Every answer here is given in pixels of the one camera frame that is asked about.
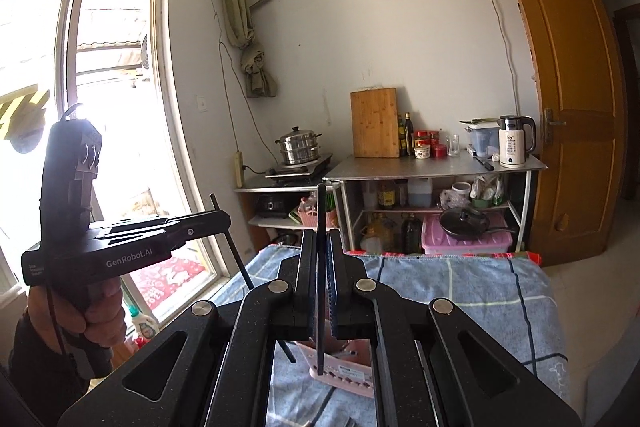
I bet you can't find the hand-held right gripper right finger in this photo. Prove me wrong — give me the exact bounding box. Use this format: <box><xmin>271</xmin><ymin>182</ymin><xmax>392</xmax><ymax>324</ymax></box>
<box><xmin>326</xmin><ymin>231</ymin><xmax>583</xmax><ymax>427</ymax></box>

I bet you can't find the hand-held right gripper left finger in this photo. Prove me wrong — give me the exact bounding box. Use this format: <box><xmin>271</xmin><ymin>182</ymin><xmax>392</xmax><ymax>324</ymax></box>
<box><xmin>57</xmin><ymin>231</ymin><xmax>321</xmax><ymax>427</ymax></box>

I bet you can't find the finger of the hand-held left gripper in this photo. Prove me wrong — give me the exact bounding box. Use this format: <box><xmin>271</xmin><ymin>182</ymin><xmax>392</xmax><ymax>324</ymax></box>
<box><xmin>90</xmin><ymin>212</ymin><xmax>232</xmax><ymax>254</ymax></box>
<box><xmin>100</xmin><ymin>216</ymin><xmax>171</xmax><ymax>230</ymax></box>

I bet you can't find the black chopstick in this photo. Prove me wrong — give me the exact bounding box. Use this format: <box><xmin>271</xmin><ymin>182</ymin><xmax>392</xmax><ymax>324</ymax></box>
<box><xmin>209</xmin><ymin>193</ymin><xmax>298</xmax><ymax>364</ymax></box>
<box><xmin>315</xmin><ymin>183</ymin><xmax>331</xmax><ymax>373</ymax></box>

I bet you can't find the pink plastic utensil basket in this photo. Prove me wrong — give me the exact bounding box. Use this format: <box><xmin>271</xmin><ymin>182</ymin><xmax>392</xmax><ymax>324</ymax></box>
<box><xmin>295</xmin><ymin>339</ymin><xmax>373</xmax><ymax>400</ymax></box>

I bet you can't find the person's left forearm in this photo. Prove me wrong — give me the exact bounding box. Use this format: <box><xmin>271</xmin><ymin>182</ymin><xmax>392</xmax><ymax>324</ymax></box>
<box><xmin>7</xmin><ymin>312</ymin><xmax>91</xmax><ymax>413</ymax></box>

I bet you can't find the person's left hand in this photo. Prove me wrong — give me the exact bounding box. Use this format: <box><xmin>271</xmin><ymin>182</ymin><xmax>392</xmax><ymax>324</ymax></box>
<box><xmin>27</xmin><ymin>281</ymin><xmax>128</xmax><ymax>350</ymax></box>

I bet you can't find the red patterned rug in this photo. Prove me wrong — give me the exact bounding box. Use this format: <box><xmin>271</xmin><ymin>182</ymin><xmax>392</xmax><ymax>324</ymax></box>
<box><xmin>130</xmin><ymin>254</ymin><xmax>206</xmax><ymax>308</ymax></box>

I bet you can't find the small pink shelf basket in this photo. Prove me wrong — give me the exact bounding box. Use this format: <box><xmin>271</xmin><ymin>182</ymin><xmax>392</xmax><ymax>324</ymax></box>
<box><xmin>298</xmin><ymin>199</ymin><xmax>337</xmax><ymax>228</ymax></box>

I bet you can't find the small side table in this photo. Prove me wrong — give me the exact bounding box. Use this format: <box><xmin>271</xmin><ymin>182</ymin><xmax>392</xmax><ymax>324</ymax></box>
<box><xmin>232</xmin><ymin>184</ymin><xmax>346</xmax><ymax>253</ymax></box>

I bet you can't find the black kitchen appliance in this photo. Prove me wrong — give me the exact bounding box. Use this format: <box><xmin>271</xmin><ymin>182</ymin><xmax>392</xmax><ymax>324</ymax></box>
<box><xmin>256</xmin><ymin>196</ymin><xmax>293</xmax><ymax>219</ymax></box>

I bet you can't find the detergent bottle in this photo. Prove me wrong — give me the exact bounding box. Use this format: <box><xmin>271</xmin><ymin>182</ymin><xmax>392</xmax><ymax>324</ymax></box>
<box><xmin>127</xmin><ymin>304</ymin><xmax>161</xmax><ymax>338</ymax></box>

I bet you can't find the pink storage box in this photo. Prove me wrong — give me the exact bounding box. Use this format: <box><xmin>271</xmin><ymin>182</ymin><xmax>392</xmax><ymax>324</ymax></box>
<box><xmin>421</xmin><ymin>213</ymin><xmax>516</xmax><ymax>256</ymax></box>

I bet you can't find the black induction cooker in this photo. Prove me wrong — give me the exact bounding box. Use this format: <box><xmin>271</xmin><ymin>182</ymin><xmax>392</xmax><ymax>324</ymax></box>
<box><xmin>265</xmin><ymin>153</ymin><xmax>334</xmax><ymax>180</ymax></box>

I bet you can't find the white plastic jug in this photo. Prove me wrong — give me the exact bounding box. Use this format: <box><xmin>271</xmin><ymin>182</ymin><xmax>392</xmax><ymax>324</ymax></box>
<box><xmin>407</xmin><ymin>178</ymin><xmax>433</xmax><ymax>208</ymax></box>

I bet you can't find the steel steamer pot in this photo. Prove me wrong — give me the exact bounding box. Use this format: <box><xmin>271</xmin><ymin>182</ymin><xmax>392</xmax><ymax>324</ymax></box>
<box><xmin>274</xmin><ymin>125</ymin><xmax>322</xmax><ymax>166</ymax></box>

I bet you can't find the black frying pan with lid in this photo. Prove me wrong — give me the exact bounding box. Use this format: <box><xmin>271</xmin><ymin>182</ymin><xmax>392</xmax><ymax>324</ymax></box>
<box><xmin>439</xmin><ymin>207</ymin><xmax>516</xmax><ymax>242</ymax></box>

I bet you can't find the blue plaid tablecloth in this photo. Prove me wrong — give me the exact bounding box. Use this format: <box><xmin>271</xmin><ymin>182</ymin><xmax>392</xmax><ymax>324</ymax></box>
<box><xmin>220</xmin><ymin>244</ymin><xmax>573</xmax><ymax>427</ymax></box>

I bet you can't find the metal shelf table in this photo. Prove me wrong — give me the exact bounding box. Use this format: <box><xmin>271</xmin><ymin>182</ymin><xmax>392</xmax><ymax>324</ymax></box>
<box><xmin>322</xmin><ymin>152</ymin><xmax>548</xmax><ymax>253</ymax></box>

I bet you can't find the wooden cutting board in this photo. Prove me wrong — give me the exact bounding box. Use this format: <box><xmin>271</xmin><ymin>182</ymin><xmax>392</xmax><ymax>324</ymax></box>
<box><xmin>350</xmin><ymin>88</ymin><xmax>401</xmax><ymax>158</ymax></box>

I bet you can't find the outdoor fan unit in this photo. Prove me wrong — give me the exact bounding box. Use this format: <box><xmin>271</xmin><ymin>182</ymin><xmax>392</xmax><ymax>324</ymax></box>
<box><xmin>140</xmin><ymin>34</ymin><xmax>152</xmax><ymax>82</ymax></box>

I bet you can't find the clear water filter pitcher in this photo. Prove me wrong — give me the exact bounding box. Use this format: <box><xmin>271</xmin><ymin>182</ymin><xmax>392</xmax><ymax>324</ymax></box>
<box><xmin>467</xmin><ymin>119</ymin><xmax>501</xmax><ymax>158</ymax></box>

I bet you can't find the tied beige curtain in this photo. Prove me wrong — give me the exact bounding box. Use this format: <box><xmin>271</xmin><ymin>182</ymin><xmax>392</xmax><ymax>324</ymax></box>
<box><xmin>221</xmin><ymin>0</ymin><xmax>278</xmax><ymax>98</ymax></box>

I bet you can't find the white electric kettle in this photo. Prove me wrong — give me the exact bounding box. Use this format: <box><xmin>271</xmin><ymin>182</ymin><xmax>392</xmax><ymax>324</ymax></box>
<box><xmin>497</xmin><ymin>115</ymin><xmax>537</xmax><ymax>168</ymax></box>

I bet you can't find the wooden door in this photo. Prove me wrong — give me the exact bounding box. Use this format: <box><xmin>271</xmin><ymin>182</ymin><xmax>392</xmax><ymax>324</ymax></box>
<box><xmin>494</xmin><ymin>0</ymin><xmax>628</xmax><ymax>268</ymax></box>

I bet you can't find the white frame glass window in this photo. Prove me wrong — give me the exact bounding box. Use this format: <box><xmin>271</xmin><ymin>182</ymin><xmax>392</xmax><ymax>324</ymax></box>
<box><xmin>0</xmin><ymin>0</ymin><xmax>236</xmax><ymax>308</ymax></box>

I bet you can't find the black handle knife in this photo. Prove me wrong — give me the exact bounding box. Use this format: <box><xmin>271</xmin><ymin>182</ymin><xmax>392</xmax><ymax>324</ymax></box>
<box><xmin>467</xmin><ymin>147</ymin><xmax>496</xmax><ymax>171</ymax></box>

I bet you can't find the metal door handle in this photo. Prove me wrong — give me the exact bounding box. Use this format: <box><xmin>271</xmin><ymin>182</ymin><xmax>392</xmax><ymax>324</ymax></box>
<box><xmin>543</xmin><ymin>108</ymin><xmax>567</xmax><ymax>142</ymax></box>

